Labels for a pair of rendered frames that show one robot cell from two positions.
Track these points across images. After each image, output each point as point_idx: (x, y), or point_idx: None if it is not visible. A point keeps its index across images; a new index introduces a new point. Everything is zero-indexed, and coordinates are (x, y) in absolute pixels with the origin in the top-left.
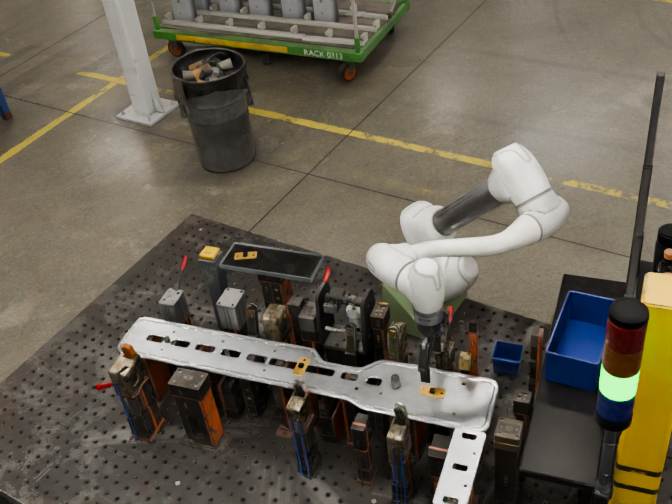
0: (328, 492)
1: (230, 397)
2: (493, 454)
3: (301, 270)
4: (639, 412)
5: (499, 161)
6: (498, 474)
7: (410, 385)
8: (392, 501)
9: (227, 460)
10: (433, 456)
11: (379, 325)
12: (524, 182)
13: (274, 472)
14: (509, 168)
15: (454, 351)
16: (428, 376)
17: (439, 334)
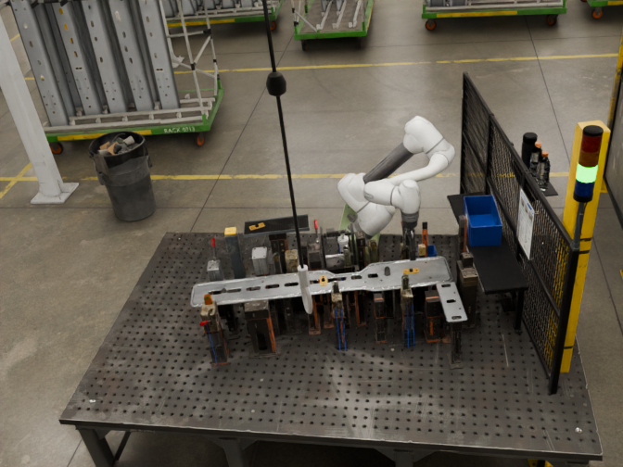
0: (362, 354)
1: (274, 319)
2: None
3: (299, 225)
4: None
5: (412, 127)
6: (464, 306)
7: (396, 271)
8: (404, 346)
9: (286, 358)
10: (431, 301)
11: (362, 244)
12: (430, 135)
13: (322, 354)
14: (419, 129)
15: None
16: (414, 256)
17: None
